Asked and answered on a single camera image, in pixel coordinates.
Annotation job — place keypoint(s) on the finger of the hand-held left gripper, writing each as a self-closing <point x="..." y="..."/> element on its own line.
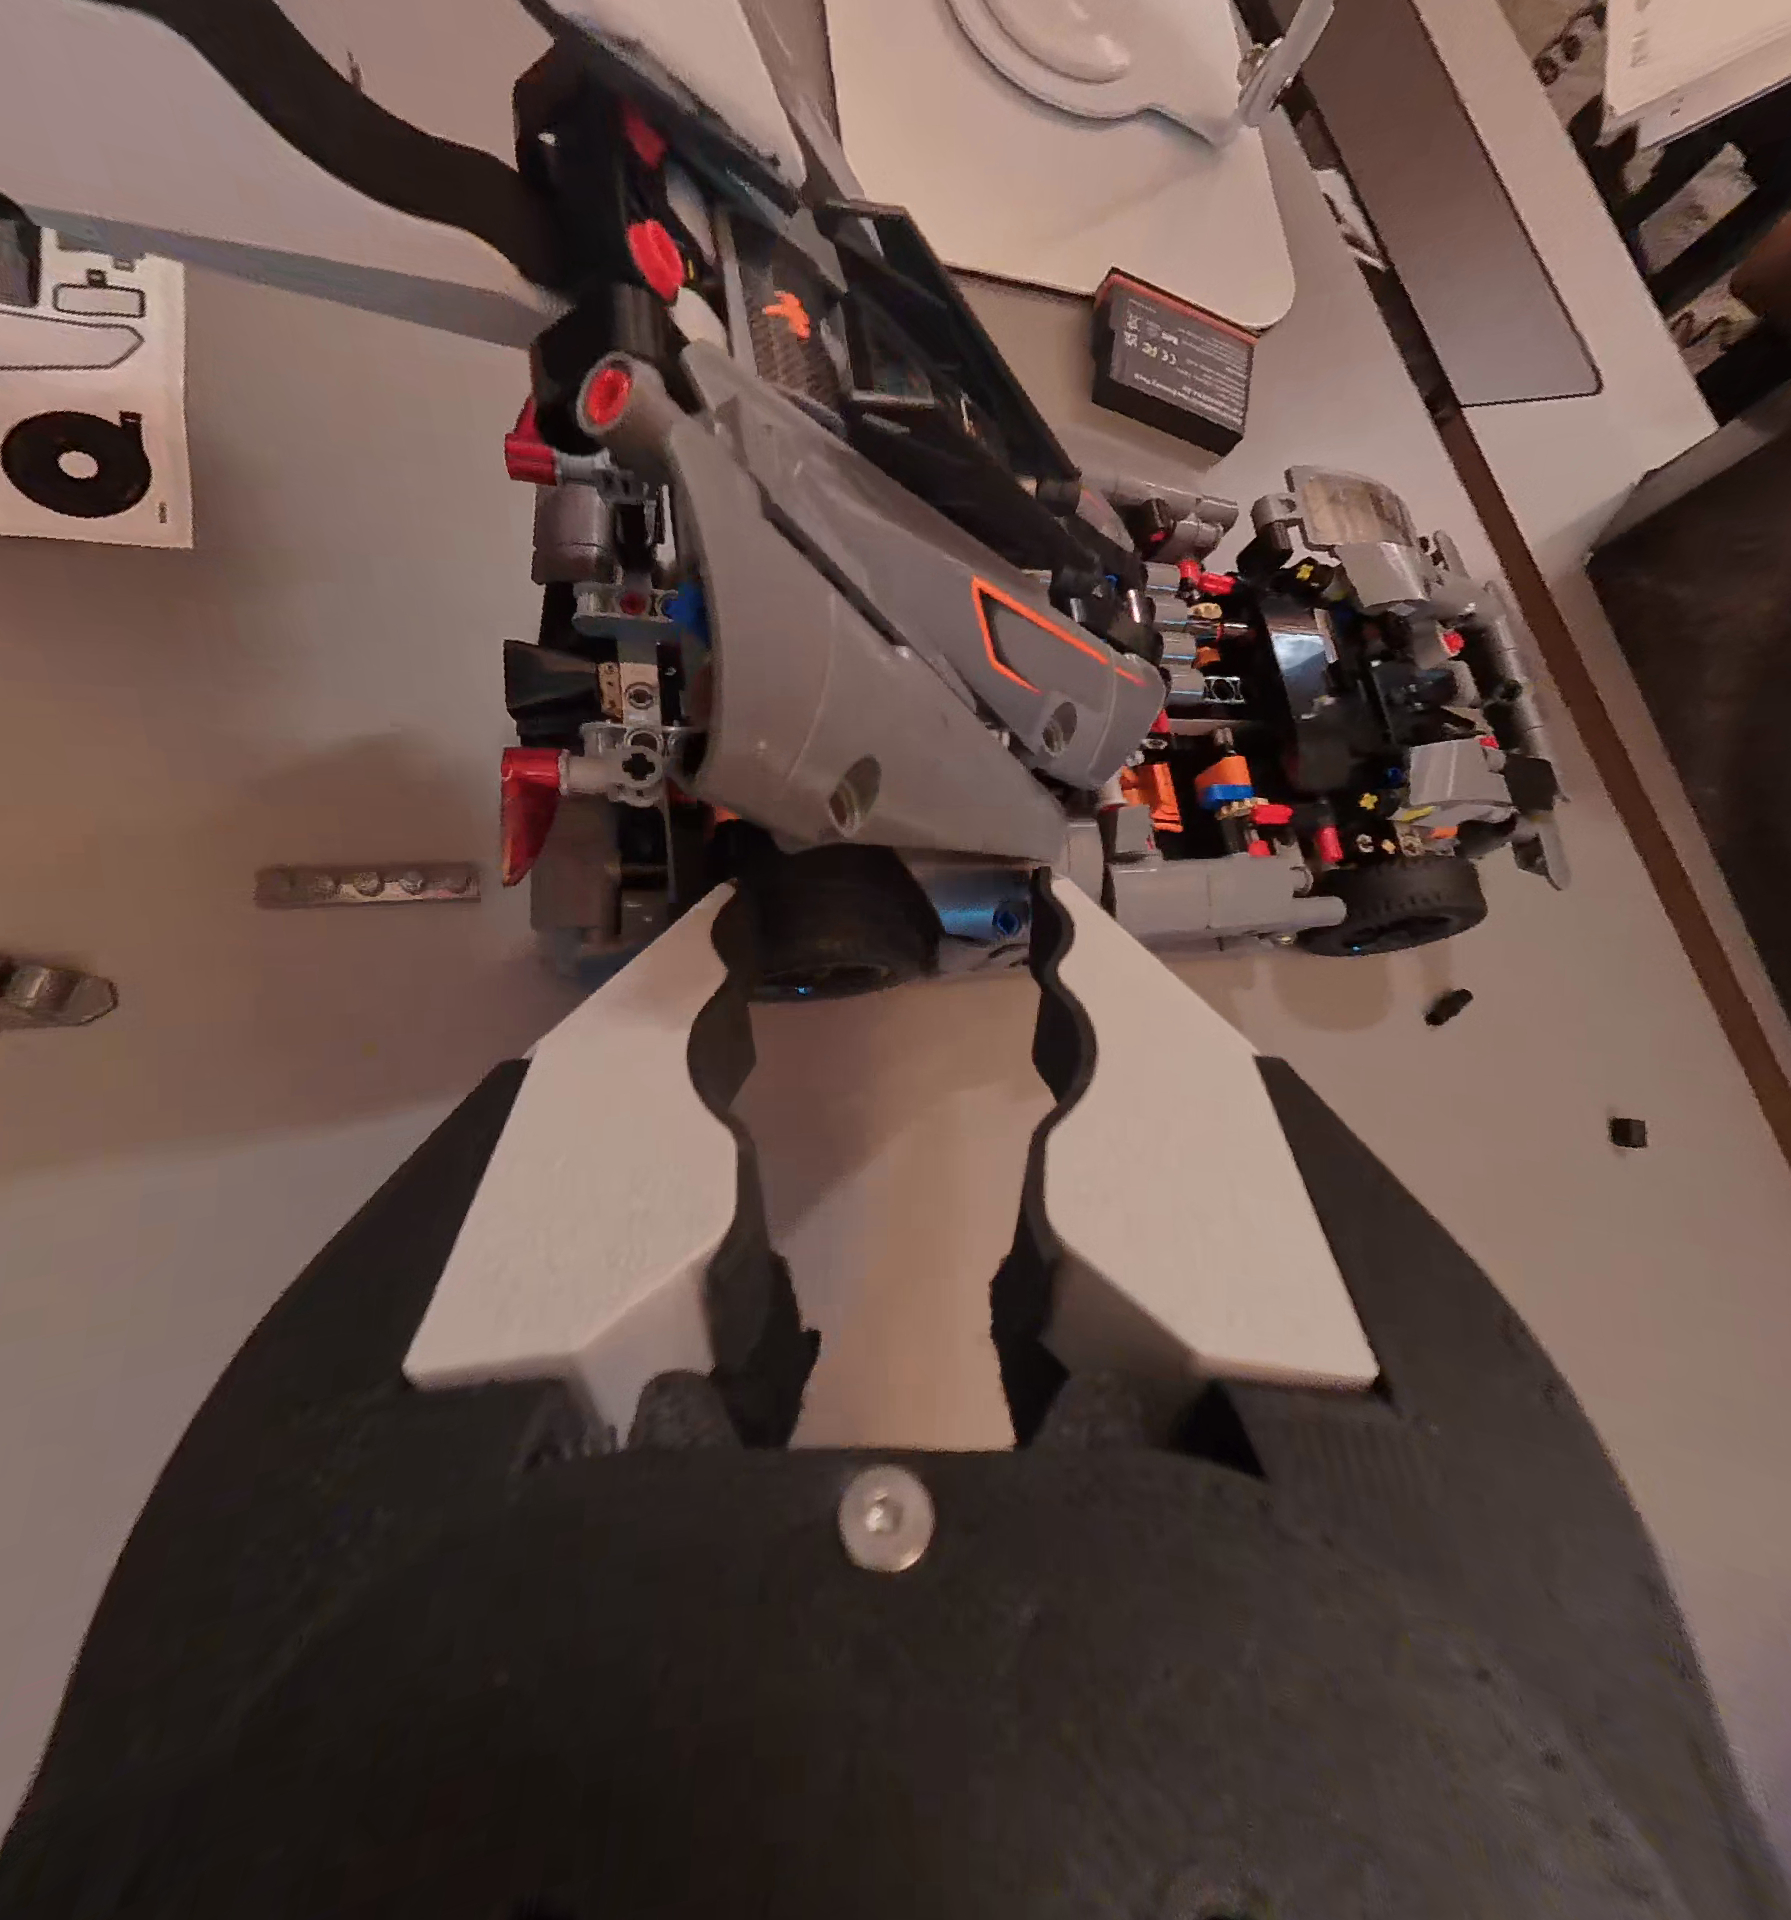
<point x="414" y="60"/>
<point x="68" y="104"/>

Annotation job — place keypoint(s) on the white book stand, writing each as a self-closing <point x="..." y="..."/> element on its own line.
<point x="987" y="181"/>

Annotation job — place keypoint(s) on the black battery pack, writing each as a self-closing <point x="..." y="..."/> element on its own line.
<point x="1178" y="361"/>

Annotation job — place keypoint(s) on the grey curved lego piece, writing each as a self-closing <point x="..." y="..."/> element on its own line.
<point x="31" y="993"/>

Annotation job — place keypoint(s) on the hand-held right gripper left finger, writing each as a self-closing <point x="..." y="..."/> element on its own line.
<point x="579" y="1200"/>

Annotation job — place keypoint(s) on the paper parts template sheet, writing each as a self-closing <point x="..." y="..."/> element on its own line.
<point x="24" y="404"/>

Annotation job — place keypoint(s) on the dark lego set box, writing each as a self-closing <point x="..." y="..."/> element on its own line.
<point x="1735" y="720"/>

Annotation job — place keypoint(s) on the grey lego car model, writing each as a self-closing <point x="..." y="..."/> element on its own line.
<point x="865" y="661"/>

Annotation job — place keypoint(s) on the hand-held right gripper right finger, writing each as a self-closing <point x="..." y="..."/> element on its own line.
<point x="1194" y="1200"/>

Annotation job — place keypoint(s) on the long grey lego plate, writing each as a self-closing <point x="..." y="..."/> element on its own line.
<point x="370" y="883"/>

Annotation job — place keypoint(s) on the lego instruction booklet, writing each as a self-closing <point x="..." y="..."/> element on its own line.
<point x="1706" y="51"/>

